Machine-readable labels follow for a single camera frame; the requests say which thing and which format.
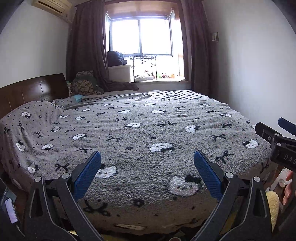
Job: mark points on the white air conditioner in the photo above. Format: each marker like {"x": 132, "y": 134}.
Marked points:
{"x": 56, "y": 7}

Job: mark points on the person's right hand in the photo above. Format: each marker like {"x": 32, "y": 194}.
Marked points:
{"x": 288, "y": 188}

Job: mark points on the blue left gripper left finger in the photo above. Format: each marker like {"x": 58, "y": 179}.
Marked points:
{"x": 84, "y": 173}

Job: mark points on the smartphone with cable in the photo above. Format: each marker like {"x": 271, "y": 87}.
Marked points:
{"x": 11, "y": 210}

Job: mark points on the left dark brown curtain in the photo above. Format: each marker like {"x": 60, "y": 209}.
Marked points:
{"x": 86, "y": 48}

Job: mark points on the brown patterned cushion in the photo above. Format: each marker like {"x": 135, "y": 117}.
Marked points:
{"x": 85, "y": 84}

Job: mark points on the white appliance on floor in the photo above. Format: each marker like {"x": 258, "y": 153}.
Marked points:
{"x": 280, "y": 182}

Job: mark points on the grey patterned fleece blanket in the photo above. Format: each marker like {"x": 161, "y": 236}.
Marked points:
{"x": 148, "y": 182}

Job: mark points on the dark clothes pile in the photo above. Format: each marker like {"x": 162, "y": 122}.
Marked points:
{"x": 115, "y": 58}

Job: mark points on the metal drying rack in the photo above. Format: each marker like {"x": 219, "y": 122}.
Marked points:
{"x": 144, "y": 68}

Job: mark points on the dark brown curtain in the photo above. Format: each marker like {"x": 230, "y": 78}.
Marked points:
{"x": 86, "y": 48}
{"x": 199, "y": 50}

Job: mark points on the dark wooden headboard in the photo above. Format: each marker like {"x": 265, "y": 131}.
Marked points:
{"x": 48, "y": 87}

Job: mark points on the teal small pillow item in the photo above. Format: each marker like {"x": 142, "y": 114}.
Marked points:
{"x": 78, "y": 97}

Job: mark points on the yellow fluffy rug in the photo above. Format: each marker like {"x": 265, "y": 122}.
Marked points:
{"x": 274, "y": 205}

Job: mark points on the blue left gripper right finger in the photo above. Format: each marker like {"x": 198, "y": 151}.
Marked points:
{"x": 211, "y": 174}

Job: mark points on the white storage box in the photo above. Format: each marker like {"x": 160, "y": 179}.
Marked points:
{"x": 121, "y": 73}

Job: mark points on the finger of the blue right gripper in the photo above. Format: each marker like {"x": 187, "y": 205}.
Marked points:
{"x": 287, "y": 125}

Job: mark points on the right dark brown curtain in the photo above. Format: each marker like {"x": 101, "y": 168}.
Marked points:
{"x": 199, "y": 50}

